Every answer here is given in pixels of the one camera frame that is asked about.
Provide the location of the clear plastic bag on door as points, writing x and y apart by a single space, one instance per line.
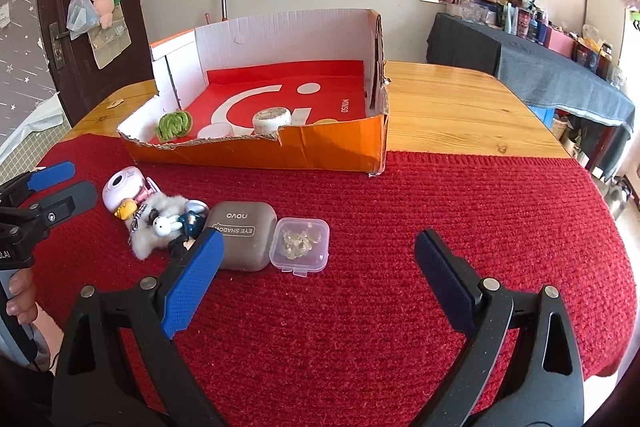
81 18

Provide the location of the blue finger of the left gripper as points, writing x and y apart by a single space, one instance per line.
63 205
15 192

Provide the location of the red knitted table cloth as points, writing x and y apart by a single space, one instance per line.
364 342

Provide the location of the person's left hand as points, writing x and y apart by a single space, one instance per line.
22 303

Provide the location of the orange white cardboard box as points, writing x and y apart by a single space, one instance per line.
180 64

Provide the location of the dark cloth covered side table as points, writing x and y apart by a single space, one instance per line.
539 78

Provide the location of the dark brown door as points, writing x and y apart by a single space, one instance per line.
94 47

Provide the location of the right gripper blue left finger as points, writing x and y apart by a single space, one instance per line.
185 282

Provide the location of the green knitted scrunchie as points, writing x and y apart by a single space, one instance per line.
173 126

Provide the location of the white glitter cream jar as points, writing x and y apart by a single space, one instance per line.
268 121

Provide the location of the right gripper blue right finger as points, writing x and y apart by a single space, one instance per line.
454 283

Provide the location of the white fluffy bunny plush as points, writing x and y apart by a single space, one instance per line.
155 223

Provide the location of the dark blue figurine keychain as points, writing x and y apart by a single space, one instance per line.
189 225

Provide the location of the clear plastic earring box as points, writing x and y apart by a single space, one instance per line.
300 246

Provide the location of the grey eyeshadow case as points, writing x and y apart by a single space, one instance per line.
247 229

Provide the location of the pink toy camera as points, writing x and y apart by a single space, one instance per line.
125 191

